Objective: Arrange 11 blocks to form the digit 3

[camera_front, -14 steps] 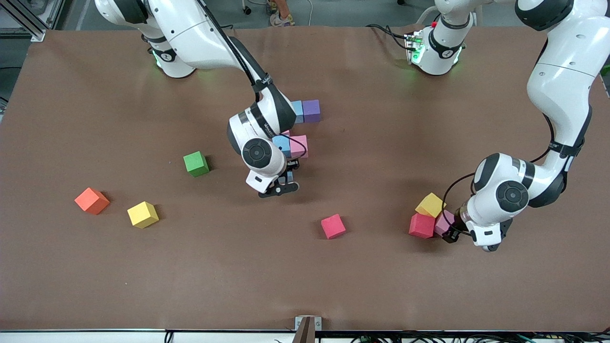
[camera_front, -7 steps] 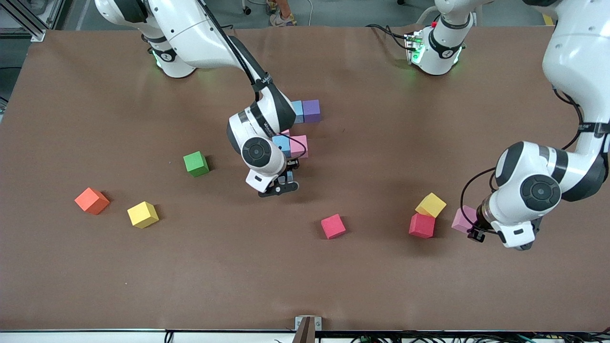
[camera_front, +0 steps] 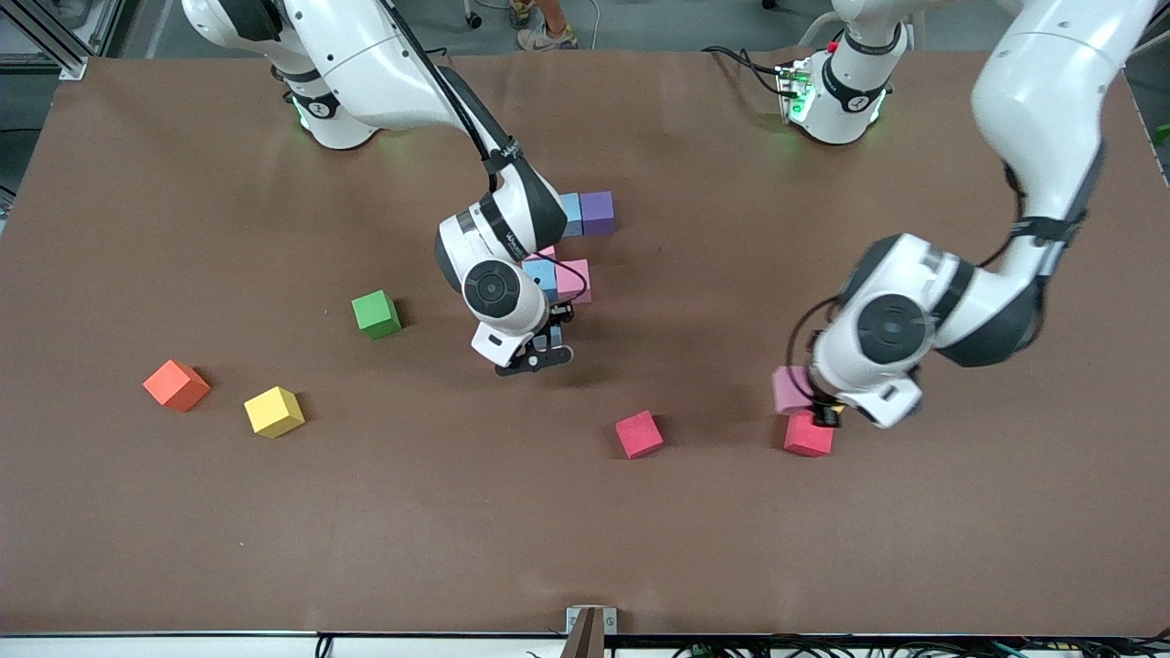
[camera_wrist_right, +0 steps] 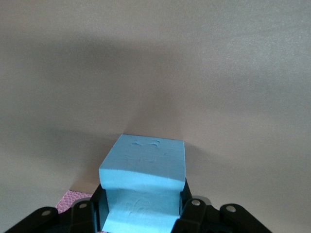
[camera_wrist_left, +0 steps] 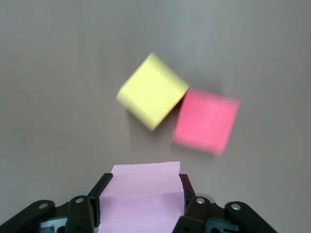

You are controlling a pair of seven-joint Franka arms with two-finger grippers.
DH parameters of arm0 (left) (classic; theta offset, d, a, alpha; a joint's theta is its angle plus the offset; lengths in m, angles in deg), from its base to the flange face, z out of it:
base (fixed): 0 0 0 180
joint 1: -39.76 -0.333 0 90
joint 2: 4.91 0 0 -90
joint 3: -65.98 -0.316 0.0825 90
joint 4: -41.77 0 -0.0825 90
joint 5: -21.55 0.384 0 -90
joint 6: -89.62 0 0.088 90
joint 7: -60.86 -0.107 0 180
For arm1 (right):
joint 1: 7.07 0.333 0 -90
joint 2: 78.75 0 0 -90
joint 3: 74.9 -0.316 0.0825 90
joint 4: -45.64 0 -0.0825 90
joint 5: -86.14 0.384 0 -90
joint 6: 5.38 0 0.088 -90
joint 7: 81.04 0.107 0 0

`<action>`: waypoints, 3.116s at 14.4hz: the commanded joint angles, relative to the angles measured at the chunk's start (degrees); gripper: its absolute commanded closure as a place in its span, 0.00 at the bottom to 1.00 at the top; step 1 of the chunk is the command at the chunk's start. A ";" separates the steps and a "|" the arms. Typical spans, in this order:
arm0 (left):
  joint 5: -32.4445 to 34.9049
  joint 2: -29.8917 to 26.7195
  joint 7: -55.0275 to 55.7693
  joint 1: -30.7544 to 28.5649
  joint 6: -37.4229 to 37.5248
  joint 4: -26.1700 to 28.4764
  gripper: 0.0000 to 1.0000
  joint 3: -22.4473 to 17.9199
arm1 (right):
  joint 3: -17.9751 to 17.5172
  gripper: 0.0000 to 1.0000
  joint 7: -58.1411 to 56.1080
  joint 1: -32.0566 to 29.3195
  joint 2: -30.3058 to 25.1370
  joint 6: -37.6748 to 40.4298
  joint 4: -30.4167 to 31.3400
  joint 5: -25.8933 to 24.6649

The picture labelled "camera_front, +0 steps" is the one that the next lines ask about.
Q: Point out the red foam cube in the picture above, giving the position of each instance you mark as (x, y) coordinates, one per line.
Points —
(806, 437)
(639, 433)

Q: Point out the purple foam cube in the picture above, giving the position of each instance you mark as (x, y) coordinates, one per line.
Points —
(598, 212)

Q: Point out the green foam cube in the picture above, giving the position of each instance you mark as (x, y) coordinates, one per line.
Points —
(376, 313)

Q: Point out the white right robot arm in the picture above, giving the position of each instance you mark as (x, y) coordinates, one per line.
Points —
(366, 55)

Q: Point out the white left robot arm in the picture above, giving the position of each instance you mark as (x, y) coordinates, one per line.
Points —
(1042, 110)

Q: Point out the large table cover mat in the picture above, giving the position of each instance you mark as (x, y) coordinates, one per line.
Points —
(585, 548)

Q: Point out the beige shoe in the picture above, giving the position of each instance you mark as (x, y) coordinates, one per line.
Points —
(547, 39)

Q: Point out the person's bare leg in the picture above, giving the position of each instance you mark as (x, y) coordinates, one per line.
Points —
(554, 11)

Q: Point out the black chair caster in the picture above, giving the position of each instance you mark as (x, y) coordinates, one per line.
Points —
(473, 18)

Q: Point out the orange foam cube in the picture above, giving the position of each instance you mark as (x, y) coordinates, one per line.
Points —
(176, 385)

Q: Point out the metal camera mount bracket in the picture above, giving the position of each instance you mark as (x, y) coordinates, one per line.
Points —
(590, 626)

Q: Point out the aluminium frame post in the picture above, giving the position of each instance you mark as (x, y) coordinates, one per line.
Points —
(55, 41)
(1133, 37)

